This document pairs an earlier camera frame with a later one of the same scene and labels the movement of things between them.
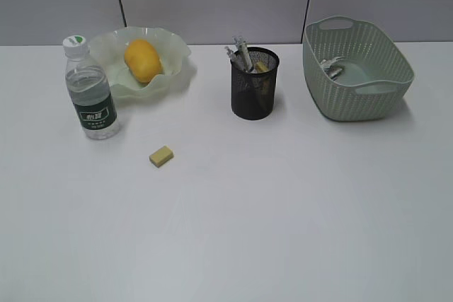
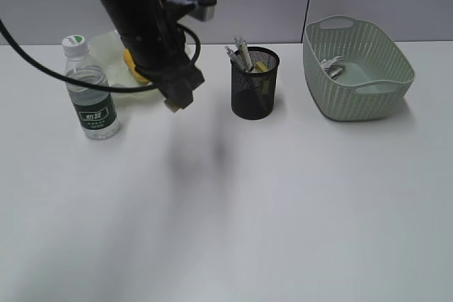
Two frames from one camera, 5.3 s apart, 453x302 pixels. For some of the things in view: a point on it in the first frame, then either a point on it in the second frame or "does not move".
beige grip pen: [243, 58] does not move
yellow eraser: [261, 68] does not move
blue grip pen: [245, 58] → [237, 62]
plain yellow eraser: [161, 156] → [176, 110]
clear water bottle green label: [89, 89] does not move
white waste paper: [333, 71] does not move
